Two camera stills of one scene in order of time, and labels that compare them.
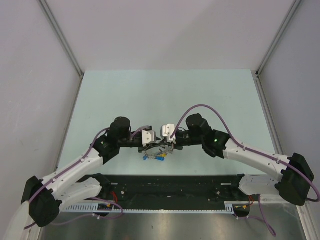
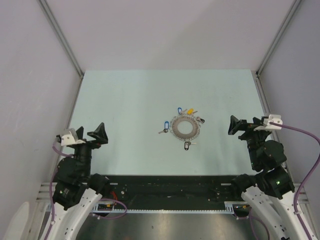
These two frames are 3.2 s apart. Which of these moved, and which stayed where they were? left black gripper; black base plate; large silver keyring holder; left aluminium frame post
Moved: large silver keyring holder; left black gripper
Stayed: black base plate; left aluminium frame post
